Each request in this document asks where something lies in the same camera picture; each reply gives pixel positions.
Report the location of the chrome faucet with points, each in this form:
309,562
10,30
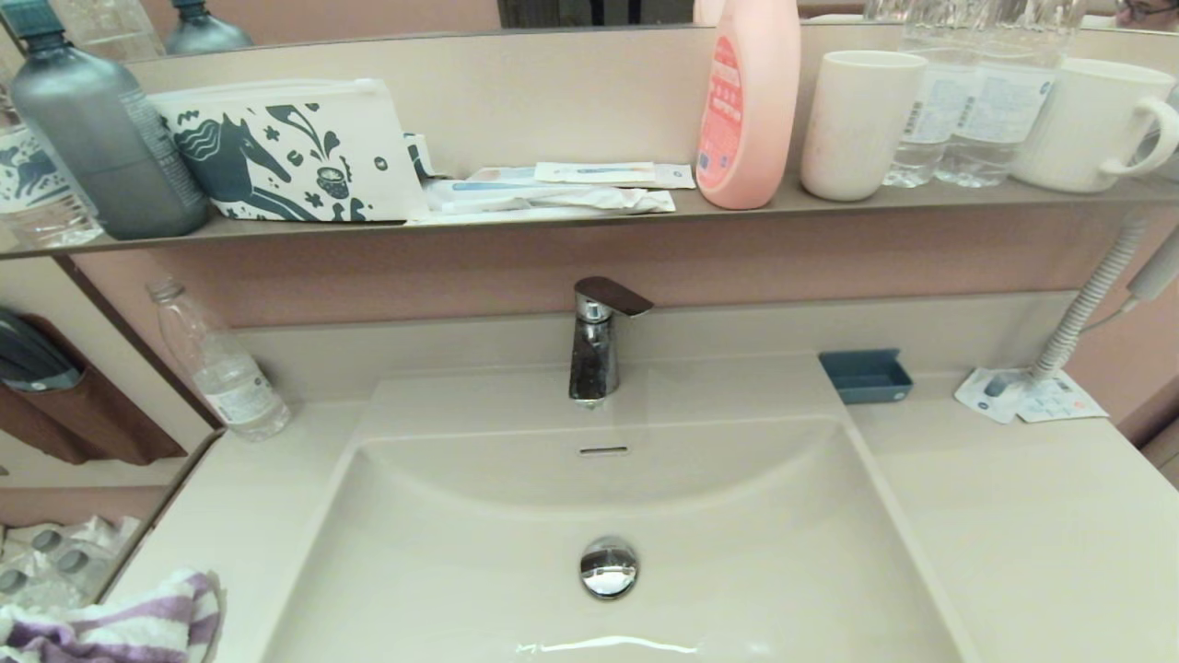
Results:
594,359

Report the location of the purple white striped towel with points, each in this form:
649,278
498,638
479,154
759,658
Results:
120,626

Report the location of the beige sink basin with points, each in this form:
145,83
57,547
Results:
737,552

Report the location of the crumpled white plastic wrapper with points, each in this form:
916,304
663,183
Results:
553,197

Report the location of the small white toothbrush packet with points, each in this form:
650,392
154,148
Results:
594,172

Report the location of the flat white sachet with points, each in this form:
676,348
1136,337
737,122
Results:
677,175

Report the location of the chrome drain stopper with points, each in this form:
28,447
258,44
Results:
608,566

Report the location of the pink lotion bottle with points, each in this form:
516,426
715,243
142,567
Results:
760,110

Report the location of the blue soap dish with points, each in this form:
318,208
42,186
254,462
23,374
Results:
866,378

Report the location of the white plastic tumbler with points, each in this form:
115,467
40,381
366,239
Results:
857,129

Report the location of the white pouch blue horse print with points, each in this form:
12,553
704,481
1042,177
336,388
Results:
276,157

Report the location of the slim clear plastic bottle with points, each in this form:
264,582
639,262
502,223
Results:
230,387

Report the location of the clear water bottle white label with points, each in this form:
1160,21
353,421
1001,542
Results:
926,120
1009,110

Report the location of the white sachet grey picture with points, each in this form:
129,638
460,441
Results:
990,391

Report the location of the brown hanging pouch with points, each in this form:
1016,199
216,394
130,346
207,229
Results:
92,424

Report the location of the grey bottle teal cap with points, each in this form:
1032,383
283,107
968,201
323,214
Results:
101,157

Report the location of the white ceramic mug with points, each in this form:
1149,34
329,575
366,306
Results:
1078,129

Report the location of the black hair dryer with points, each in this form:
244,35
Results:
32,359

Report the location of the clear bottle blue print label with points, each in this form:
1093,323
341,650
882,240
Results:
37,216

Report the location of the shrink-wrapped bottle pack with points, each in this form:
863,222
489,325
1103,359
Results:
64,562

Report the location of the grey wall shelf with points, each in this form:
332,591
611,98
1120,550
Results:
686,207

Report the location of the metal towel rail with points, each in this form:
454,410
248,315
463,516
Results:
158,516

